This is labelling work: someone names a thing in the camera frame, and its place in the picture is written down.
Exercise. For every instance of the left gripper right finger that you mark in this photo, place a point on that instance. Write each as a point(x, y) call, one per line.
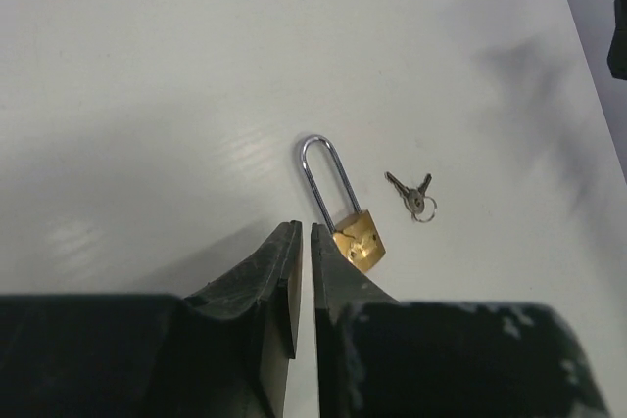
point(378, 357)

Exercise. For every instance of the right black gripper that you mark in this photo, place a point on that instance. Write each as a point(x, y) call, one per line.
point(617, 53)

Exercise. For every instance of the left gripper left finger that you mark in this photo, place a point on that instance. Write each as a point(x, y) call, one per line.
point(222, 352)

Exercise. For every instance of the small silver keys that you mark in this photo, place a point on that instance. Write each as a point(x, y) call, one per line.
point(422, 207)

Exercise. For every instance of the long-shackle brass padlock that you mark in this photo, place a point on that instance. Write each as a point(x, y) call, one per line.
point(352, 229)

